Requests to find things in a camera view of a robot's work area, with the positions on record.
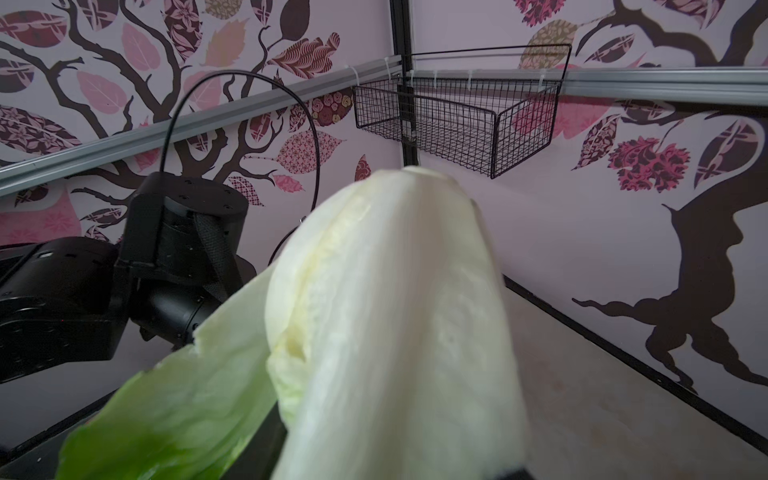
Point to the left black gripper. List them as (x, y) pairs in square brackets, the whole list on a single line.
[(171, 298)]

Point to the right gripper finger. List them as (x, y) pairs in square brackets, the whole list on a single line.
[(260, 457)]

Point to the green toy lettuce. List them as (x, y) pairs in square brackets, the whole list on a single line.
[(380, 336)]

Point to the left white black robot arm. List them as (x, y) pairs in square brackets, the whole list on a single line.
[(69, 299)]

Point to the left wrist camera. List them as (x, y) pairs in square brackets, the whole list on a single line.
[(186, 222)]

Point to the black wire wall basket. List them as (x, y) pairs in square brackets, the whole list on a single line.
[(485, 121)]

